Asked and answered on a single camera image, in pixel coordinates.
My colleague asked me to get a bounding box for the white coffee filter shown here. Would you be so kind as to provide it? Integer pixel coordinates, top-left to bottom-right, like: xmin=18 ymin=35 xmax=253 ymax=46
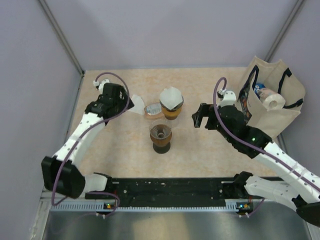
xmin=129 ymin=94 xmax=145 ymax=115
xmin=159 ymin=86 xmax=183 ymax=110

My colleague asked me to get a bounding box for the light wooden dripper ring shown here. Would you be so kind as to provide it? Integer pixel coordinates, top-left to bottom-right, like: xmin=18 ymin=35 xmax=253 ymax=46
xmin=161 ymin=106 xmax=184 ymax=120

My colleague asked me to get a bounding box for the dark wooden dripper ring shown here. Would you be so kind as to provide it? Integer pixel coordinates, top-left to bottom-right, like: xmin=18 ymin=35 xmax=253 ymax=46
xmin=149 ymin=133 xmax=173 ymax=148

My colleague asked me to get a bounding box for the clear ribbed glass dripper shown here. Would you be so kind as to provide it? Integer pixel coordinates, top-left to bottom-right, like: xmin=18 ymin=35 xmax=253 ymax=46
xmin=159 ymin=95 xmax=184 ymax=111

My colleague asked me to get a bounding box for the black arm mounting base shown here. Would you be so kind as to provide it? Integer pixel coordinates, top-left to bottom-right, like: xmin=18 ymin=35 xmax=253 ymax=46
xmin=84 ymin=176 xmax=261 ymax=208

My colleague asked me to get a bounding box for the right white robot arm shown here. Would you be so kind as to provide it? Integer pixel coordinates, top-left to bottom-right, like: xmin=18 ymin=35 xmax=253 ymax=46
xmin=192 ymin=103 xmax=320 ymax=227

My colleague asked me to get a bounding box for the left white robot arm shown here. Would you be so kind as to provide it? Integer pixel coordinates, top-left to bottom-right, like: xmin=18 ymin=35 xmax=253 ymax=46
xmin=41 ymin=82 xmax=134 ymax=199

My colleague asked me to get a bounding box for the blue snack package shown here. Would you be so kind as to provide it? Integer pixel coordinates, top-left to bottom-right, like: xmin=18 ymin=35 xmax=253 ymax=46
xmin=253 ymin=83 xmax=266 ymax=98

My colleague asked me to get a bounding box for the pink liquid bottle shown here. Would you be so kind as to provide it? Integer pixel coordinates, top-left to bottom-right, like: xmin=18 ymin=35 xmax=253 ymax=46
xmin=144 ymin=102 xmax=164 ymax=120

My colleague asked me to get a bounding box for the white paper roll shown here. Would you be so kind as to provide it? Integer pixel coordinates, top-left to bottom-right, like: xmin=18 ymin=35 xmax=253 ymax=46
xmin=260 ymin=92 xmax=286 ymax=111

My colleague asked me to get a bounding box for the beige canvas tote bag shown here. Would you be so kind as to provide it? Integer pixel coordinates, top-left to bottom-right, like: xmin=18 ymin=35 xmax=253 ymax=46
xmin=234 ymin=56 xmax=306 ymax=139

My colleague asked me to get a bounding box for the clear glass carafe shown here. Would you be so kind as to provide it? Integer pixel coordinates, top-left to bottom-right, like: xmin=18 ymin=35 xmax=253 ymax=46
xmin=166 ymin=117 xmax=180 ymax=129

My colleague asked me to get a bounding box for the red rimmed glass carafe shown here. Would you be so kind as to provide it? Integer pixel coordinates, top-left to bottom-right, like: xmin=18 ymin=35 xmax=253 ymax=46
xmin=152 ymin=142 xmax=171 ymax=154

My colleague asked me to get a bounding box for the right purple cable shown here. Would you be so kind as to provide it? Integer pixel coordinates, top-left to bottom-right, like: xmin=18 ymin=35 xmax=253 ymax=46
xmin=212 ymin=77 xmax=320 ymax=218

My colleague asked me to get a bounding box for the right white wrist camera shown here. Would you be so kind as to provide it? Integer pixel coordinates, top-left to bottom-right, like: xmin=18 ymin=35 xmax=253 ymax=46
xmin=217 ymin=89 xmax=237 ymax=108

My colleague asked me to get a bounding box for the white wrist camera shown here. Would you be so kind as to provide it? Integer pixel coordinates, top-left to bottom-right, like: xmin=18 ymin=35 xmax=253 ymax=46
xmin=93 ymin=78 xmax=110 ymax=94
xmin=217 ymin=89 xmax=237 ymax=108

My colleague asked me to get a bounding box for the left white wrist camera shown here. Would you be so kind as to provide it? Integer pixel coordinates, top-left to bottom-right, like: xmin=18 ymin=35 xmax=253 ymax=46
xmin=93 ymin=78 xmax=110 ymax=94

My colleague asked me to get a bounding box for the white slotted cable duct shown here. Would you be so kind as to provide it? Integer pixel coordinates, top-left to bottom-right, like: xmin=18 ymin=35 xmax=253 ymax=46
xmin=50 ymin=201 xmax=253 ymax=213

